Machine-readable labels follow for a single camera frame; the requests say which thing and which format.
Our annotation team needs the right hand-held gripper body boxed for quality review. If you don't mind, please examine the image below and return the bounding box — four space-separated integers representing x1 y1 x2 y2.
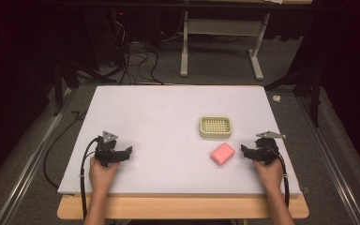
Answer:
250 130 287 166

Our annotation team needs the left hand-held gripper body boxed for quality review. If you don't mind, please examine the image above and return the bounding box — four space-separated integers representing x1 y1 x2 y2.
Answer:
94 130 127 168

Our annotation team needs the pink soap bar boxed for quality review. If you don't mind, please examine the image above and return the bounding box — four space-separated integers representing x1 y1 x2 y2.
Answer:
210 142 236 167

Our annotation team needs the beige soap dish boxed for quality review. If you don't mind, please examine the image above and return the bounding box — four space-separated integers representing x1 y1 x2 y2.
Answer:
198 115 233 140

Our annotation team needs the person's left hand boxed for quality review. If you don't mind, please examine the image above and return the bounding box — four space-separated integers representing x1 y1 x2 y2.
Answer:
88 157 121 194

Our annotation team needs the person's right hand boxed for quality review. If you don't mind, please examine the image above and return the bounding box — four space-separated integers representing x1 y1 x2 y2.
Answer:
252 157 285 192

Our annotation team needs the white foam mat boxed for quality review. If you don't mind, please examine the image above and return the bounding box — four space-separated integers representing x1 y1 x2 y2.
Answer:
57 85 302 197

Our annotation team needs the black metal stand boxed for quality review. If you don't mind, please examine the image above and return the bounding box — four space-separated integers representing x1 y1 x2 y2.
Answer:
263 62 323 128
52 59 118 117

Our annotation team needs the wooden table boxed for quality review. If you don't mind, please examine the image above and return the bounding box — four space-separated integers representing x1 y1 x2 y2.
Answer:
56 192 310 220

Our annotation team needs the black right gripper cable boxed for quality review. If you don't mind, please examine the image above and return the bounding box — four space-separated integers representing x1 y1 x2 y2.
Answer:
271 145 291 208

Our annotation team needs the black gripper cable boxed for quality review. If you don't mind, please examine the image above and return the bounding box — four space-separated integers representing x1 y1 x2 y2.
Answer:
271 145 291 208
80 138 99 220

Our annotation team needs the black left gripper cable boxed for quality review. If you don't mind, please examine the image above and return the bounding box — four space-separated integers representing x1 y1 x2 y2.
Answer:
80 138 99 220

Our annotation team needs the black floor cable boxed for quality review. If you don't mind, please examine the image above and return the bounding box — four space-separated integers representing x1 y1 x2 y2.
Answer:
42 110 87 189

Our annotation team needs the bundle of black cables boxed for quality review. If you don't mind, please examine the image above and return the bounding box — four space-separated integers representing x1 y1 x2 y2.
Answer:
108 18 165 86

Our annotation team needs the white metal desk frame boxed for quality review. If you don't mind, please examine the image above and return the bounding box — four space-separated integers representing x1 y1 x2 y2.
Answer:
179 10 272 82

